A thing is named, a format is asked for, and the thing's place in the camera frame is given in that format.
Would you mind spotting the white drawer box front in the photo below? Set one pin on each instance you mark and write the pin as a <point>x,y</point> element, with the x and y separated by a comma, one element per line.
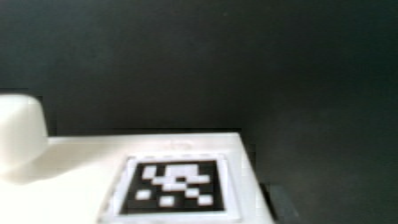
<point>136,179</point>

